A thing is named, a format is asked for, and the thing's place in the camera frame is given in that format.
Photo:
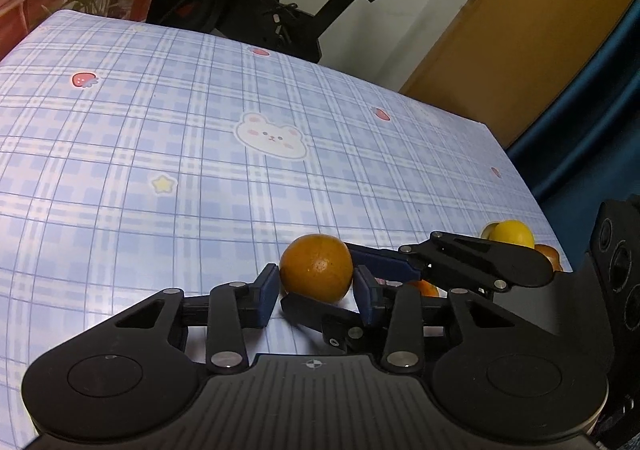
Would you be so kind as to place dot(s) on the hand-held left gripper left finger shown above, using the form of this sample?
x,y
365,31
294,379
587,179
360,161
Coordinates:
x,y
267,297

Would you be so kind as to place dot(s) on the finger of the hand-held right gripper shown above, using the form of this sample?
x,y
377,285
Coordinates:
x,y
320,312
385,262

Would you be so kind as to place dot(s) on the blue plaid tablecloth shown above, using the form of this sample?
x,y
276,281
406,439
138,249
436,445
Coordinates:
x,y
150,155

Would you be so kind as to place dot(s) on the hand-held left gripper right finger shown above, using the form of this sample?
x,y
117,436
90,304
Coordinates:
x,y
365,297

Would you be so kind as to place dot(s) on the blue curtain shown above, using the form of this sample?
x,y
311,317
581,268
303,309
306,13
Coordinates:
x,y
600,120

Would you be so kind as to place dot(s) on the orange tangerine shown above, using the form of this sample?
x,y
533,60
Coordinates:
x,y
424,288
548,253
316,267

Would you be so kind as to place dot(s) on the wooden door panel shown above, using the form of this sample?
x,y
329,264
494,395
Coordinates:
x,y
525,40

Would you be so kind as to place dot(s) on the yellow lemon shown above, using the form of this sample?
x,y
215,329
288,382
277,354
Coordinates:
x,y
511,232

